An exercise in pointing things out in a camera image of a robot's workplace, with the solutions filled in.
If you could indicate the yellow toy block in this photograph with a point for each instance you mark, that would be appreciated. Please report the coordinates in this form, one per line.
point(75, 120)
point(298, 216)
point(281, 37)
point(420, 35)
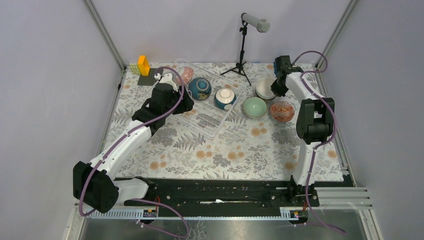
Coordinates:
point(143, 65)

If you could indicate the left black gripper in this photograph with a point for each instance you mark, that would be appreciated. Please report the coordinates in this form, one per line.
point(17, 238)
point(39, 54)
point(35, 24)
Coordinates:
point(186, 105)

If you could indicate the lime green toy block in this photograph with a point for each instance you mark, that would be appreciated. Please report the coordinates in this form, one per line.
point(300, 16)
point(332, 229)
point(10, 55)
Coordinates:
point(134, 68)

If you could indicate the dark grey building plate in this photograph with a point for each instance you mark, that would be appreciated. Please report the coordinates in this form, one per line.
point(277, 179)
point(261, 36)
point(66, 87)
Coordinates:
point(150, 79)

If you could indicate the pink floral bowl leaf interior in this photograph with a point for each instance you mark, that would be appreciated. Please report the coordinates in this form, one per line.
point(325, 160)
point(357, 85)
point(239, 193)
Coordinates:
point(186, 73)

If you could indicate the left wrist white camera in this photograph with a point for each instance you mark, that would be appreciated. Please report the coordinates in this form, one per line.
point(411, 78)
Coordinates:
point(166, 79)

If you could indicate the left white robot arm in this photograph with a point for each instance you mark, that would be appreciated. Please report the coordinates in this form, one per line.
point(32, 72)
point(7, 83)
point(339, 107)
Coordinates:
point(116, 159)

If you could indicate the dark teal floral bowl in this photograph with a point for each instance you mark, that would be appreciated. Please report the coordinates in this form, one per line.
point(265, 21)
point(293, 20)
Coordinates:
point(200, 88)

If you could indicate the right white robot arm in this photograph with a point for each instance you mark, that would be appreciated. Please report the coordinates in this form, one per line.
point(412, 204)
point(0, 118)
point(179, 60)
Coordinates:
point(315, 122)

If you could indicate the blue toy block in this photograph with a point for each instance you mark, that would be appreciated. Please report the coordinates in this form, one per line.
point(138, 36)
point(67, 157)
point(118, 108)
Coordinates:
point(275, 70)

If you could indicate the white ribbed bowl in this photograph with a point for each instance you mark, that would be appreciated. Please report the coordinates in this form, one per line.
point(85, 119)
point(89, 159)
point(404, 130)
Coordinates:
point(263, 88)

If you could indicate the grey microphone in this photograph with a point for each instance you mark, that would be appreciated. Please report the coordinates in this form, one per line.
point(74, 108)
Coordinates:
point(261, 25)

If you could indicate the light green celadon bowl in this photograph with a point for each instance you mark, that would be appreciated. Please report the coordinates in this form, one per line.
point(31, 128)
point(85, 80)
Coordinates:
point(254, 107)

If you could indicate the white wire dish rack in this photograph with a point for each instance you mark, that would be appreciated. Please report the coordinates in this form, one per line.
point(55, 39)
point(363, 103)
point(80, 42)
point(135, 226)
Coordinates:
point(206, 119)

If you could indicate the red orange patterned bowl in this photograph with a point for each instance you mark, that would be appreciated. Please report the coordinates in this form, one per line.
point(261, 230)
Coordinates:
point(282, 111)

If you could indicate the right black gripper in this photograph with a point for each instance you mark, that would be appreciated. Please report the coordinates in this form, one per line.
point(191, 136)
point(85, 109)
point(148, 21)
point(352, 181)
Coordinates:
point(276, 91)

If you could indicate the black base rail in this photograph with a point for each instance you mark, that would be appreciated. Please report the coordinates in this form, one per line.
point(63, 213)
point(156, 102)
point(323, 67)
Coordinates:
point(205, 198)

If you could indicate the teal white spotted bowl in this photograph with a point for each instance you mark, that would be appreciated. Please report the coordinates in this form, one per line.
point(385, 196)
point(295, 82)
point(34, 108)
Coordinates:
point(224, 99)

